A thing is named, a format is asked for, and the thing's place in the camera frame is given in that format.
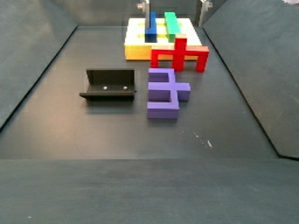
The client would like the yellow slotted board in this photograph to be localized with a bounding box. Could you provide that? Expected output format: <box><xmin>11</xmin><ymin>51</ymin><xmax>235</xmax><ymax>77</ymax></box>
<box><xmin>124</xmin><ymin>18</ymin><xmax>202</xmax><ymax>60</ymax></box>

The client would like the red E-shaped block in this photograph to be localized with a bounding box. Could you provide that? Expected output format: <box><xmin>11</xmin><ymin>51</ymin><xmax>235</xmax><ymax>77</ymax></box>
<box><xmin>151</xmin><ymin>34</ymin><xmax>210</xmax><ymax>73</ymax></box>

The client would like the blue long bar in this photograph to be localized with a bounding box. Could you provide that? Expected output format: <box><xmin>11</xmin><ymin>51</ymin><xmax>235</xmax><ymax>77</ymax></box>
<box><xmin>144</xmin><ymin>12</ymin><xmax>156</xmax><ymax>43</ymax></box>

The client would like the green long bar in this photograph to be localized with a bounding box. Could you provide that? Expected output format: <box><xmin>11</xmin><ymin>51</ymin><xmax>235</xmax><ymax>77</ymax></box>
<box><xmin>164</xmin><ymin>12</ymin><xmax>182</xmax><ymax>43</ymax></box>

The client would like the purple E-shaped block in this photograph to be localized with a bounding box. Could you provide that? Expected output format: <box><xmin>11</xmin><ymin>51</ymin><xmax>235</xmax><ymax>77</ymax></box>
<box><xmin>147</xmin><ymin>68</ymin><xmax>191</xmax><ymax>119</ymax></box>

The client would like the black L-shaped fixture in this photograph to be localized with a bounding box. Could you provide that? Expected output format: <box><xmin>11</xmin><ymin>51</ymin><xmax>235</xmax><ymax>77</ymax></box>
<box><xmin>79</xmin><ymin>68</ymin><xmax>136</xmax><ymax>100</ymax></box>

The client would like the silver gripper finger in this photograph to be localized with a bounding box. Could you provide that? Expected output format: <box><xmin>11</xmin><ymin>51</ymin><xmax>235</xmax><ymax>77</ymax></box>
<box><xmin>136</xmin><ymin>0</ymin><xmax>151</xmax><ymax>28</ymax></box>
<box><xmin>199</xmin><ymin>0</ymin><xmax>212</xmax><ymax>26</ymax></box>

